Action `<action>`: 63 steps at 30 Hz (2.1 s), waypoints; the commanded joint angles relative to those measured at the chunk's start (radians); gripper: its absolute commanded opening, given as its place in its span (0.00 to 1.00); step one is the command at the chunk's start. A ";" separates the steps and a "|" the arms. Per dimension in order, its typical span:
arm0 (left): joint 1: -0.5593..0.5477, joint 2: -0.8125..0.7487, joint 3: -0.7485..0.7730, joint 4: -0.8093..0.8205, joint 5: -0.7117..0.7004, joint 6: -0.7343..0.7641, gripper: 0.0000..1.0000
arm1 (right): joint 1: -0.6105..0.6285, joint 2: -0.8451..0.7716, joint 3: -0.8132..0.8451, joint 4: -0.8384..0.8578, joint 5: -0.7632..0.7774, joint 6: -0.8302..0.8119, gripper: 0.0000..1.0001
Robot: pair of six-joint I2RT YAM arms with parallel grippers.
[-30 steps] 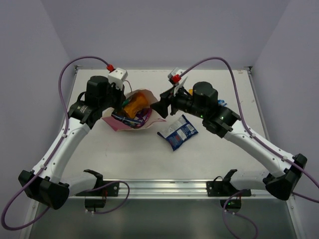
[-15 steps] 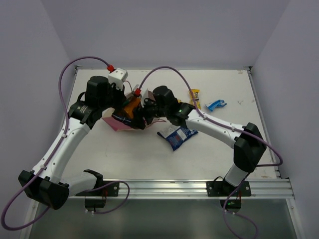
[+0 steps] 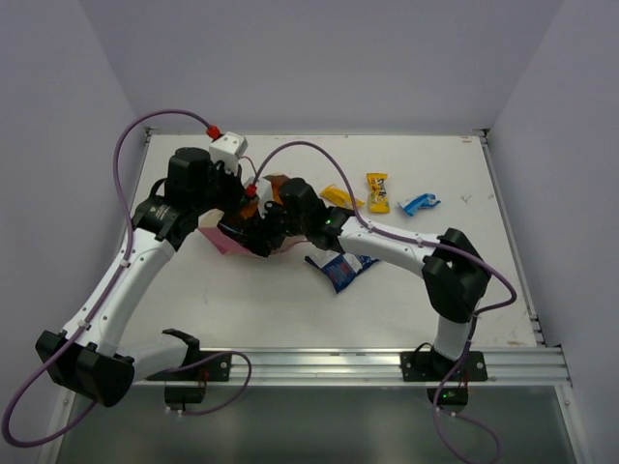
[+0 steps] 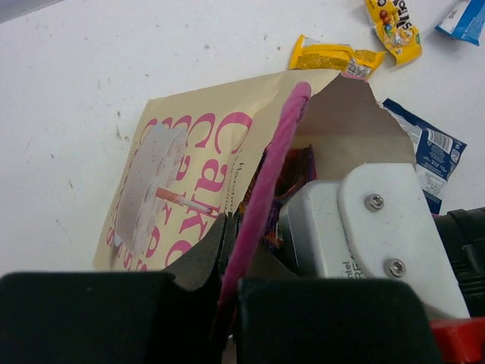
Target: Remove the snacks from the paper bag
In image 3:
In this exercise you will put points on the yellow candy bag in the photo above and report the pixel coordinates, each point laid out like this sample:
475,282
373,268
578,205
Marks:
378,199

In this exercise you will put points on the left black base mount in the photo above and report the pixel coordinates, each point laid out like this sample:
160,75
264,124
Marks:
202,367

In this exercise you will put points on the light blue white wrapper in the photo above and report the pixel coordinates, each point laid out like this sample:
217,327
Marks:
412,206

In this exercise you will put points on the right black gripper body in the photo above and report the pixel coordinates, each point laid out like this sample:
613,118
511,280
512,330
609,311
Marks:
276,224

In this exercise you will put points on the black controller box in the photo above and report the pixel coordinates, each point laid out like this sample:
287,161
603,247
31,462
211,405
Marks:
448,397
178,396

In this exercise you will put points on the right black controller box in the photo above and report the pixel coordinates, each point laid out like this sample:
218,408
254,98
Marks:
448,397

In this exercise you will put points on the aluminium front rail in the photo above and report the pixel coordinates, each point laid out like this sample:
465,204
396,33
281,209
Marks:
319,365

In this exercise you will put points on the yellow orange snack packet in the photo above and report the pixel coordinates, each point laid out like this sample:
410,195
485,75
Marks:
340,197

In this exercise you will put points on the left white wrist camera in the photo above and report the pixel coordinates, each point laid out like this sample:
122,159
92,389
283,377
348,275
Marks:
228,149

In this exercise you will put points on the left black controller box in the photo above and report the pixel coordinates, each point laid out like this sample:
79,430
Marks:
178,396

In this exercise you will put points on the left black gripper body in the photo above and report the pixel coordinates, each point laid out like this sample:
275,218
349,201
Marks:
227,181

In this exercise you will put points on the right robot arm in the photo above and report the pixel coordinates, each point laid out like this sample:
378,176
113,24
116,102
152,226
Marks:
448,264

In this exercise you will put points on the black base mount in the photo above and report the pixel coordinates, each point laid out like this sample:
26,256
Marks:
420,365
202,367

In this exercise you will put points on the pink beige paper bag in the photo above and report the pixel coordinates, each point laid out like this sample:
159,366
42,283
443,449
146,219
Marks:
208,227

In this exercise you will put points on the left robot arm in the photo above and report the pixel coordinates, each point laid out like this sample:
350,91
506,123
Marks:
160,224

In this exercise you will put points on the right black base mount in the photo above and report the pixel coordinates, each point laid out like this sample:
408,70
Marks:
420,365

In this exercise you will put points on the dark blue chip bag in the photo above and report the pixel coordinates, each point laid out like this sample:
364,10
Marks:
341,269

